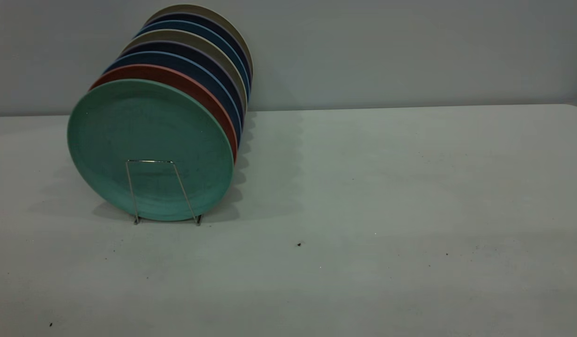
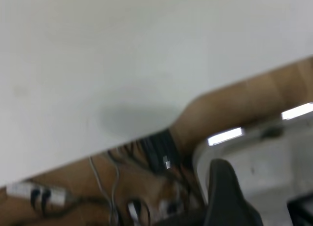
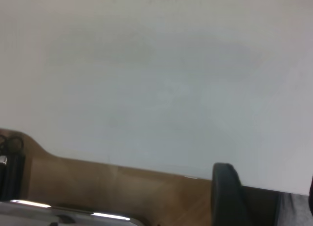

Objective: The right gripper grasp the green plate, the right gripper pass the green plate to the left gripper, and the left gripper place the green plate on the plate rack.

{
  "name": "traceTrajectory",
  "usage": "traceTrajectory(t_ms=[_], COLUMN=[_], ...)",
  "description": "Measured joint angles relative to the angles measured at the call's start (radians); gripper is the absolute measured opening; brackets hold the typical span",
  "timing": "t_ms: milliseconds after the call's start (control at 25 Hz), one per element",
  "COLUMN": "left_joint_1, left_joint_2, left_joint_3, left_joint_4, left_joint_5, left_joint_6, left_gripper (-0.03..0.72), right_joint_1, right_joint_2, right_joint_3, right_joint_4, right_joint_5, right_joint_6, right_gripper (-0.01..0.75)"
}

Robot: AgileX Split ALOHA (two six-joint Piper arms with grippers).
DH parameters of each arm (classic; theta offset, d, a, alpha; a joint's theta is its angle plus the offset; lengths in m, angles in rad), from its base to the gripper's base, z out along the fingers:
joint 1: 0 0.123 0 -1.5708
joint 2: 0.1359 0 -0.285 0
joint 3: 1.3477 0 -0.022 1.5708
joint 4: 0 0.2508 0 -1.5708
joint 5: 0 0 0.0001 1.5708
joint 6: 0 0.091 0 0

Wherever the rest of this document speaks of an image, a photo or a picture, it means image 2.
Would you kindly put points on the white power strip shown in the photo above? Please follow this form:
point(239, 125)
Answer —
point(19, 189)

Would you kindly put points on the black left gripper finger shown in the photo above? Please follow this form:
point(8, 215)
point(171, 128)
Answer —
point(227, 196)

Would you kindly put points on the black box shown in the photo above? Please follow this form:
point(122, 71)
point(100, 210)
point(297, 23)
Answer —
point(302, 211)

